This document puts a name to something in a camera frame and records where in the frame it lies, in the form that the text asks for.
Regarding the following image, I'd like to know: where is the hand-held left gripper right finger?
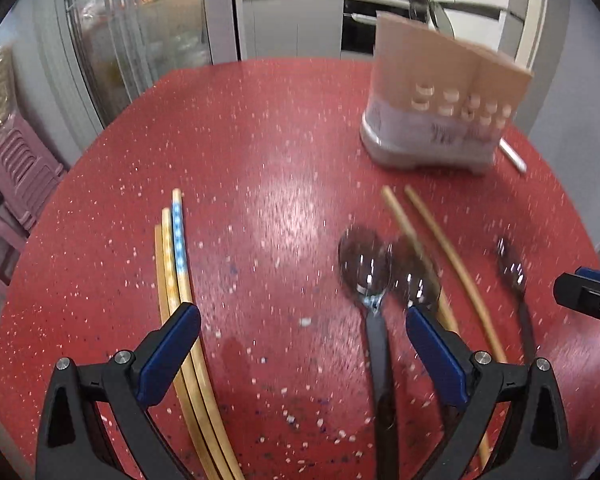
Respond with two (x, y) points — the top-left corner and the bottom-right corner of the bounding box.
(405, 305), (573, 480)

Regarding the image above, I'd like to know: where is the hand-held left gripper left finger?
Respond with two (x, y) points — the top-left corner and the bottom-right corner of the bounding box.
(34, 302), (202, 480)

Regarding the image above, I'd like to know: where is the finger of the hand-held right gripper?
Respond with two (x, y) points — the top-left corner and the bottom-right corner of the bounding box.
(553, 267), (600, 332)

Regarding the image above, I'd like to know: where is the black-handled metal spoon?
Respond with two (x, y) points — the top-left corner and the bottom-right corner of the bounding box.
(386, 234), (442, 313)
(337, 226), (401, 480)

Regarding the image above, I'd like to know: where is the yellow patterned chopstick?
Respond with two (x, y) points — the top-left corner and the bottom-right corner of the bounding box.
(161, 207), (233, 480)

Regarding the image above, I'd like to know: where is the brown wooden chopstick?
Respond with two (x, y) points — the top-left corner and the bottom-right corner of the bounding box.
(404, 185), (508, 365)
(381, 186), (493, 473)

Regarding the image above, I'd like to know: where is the blue patterned chopstick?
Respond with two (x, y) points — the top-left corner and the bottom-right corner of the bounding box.
(171, 188), (246, 480)

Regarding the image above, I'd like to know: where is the beige plastic utensil holder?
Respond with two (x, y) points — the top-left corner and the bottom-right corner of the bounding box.
(359, 11), (534, 175)

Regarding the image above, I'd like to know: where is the small white stick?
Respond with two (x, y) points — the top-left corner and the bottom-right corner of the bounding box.
(499, 140), (527, 175)

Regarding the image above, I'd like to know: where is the pink plastic stool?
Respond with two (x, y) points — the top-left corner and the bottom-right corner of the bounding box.
(0, 207), (29, 288)
(0, 112), (68, 233)

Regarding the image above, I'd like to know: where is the glass sliding door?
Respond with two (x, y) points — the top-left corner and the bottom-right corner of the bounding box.
(55, 0), (241, 126)

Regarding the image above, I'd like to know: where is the black built-in oven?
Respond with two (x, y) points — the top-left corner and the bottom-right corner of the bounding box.
(340, 0), (417, 54)

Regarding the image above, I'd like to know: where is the white kitchen counter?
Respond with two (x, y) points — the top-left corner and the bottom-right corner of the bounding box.
(240, 0), (346, 63)

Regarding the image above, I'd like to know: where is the black-handled metal fork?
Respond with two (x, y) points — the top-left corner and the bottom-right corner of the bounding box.
(495, 237), (537, 367)

